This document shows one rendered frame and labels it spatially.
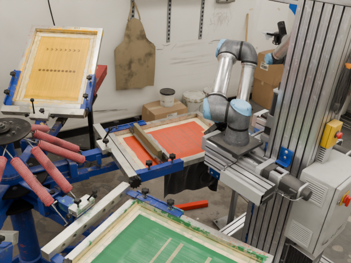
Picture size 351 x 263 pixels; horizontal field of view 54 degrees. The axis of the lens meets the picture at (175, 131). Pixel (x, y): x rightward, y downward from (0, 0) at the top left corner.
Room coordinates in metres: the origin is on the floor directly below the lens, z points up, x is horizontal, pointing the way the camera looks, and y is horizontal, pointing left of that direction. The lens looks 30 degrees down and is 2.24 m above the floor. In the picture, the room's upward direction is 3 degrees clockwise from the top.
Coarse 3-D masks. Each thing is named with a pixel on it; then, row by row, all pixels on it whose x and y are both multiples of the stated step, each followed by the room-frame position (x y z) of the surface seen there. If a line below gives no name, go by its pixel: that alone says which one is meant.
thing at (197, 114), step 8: (192, 112) 2.49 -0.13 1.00; (200, 112) 2.50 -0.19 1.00; (160, 120) 2.34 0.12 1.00; (168, 120) 2.35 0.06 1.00; (176, 120) 2.39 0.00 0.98; (208, 120) 2.37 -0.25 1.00; (144, 128) 2.25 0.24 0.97; (112, 136) 2.07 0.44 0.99; (120, 144) 1.97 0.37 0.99; (128, 160) 1.78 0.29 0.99; (184, 160) 1.81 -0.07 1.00; (192, 160) 1.82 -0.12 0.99; (200, 160) 1.85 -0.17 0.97; (136, 168) 1.70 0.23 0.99
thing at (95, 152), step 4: (96, 148) 1.83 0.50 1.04; (84, 152) 1.77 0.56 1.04; (88, 152) 1.78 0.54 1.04; (92, 152) 1.78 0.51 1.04; (96, 152) 1.78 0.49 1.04; (100, 152) 1.78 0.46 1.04; (88, 156) 1.74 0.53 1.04; (92, 156) 1.76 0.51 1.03; (104, 156) 1.80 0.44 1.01; (88, 160) 1.74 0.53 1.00; (92, 160) 1.76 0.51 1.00
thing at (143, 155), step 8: (200, 136) 2.18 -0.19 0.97; (136, 152) 1.93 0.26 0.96; (144, 152) 1.93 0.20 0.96; (168, 152) 1.94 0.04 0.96; (184, 152) 1.95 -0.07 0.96; (192, 152) 1.96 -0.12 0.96; (200, 152) 1.96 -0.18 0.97; (144, 160) 1.84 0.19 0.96; (152, 160) 1.84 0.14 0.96; (168, 160) 1.85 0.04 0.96
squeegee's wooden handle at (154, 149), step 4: (136, 124) 2.13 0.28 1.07; (136, 128) 2.09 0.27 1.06; (140, 128) 2.07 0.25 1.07; (136, 132) 2.09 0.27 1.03; (140, 132) 2.03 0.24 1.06; (144, 132) 2.02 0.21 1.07; (140, 136) 2.03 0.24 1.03; (144, 136) 1.97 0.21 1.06; (148, 136) 1.97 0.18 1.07; (144, 140) 1.97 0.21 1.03; (148, 140) 1.92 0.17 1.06; (152, 140) 1.92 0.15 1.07; (148, 144) 1.92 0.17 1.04; (152, 144) 1.88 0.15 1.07; (148, 148) 1.92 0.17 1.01; (152, 148) 1.87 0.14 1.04; (156, 148) 1.83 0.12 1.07; (152, 152) 1.87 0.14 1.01; (156, 152) 1.81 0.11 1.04; (160, 152) 1.80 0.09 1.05; (160, 156) 1.81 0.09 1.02
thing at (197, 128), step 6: (174, 126) 2.31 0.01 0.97; (180, 126) 2.31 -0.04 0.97; (186, 126) 2.32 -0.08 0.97; (192, 126) 2.32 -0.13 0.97; (198, 126) 2.33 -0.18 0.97; (150, 132) 2.21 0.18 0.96; (156, 132) 2.21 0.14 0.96; (162, 132) 2.21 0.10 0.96; (198, 132) 2.24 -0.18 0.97; (126, 138) 2.10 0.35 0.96; (132, 138) 2.11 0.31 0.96; (156, 138) 2.12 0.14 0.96; (132, 144) 2.03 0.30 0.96; (138, 144) 2.03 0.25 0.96; (138, 150) 1.95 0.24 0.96
